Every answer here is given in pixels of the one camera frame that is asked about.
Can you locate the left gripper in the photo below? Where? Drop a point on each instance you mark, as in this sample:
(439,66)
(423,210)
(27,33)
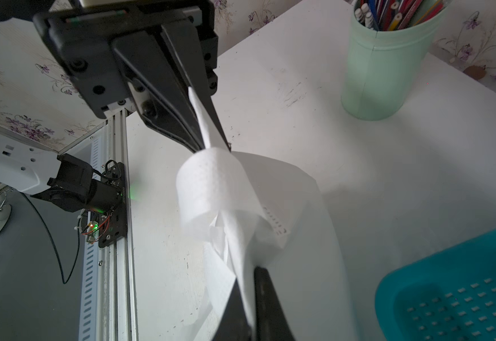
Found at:
(165,51)

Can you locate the teal plastic basket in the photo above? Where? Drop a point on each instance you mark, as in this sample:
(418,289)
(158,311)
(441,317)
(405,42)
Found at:
(450,295)

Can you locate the green pen cup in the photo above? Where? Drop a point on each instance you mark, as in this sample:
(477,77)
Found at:
(388,41)

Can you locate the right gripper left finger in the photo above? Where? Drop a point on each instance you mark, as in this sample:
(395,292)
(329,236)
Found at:
(234,324)

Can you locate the white insulated delivery bag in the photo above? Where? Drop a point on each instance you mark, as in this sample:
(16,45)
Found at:
(252,211)

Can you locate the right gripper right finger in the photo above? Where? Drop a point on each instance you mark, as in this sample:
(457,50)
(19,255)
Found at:
(271,323)

